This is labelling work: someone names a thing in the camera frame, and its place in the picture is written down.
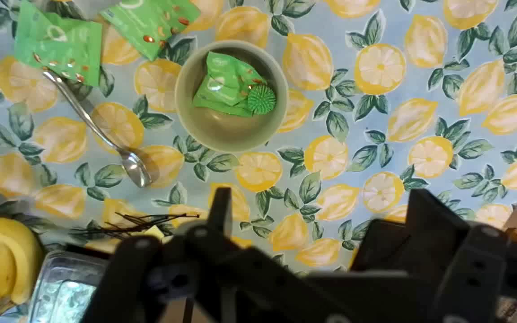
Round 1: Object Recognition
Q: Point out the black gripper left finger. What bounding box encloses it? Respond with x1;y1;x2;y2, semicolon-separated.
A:
81;186;332;323

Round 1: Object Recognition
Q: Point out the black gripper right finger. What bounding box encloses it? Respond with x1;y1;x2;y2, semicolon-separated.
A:
348;188;517;323

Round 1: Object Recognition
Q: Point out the silver metal spoon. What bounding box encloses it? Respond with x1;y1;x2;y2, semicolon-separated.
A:
32;52;153;190

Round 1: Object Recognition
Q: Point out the round green toy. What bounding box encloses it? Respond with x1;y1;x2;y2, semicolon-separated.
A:
246;82;278;116

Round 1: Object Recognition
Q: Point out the yellow banana bunch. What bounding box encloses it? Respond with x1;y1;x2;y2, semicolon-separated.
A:
0;211;47;323

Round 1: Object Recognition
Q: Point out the lemon print tablecloth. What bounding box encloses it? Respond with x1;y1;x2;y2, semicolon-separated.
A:
0;0;517;323

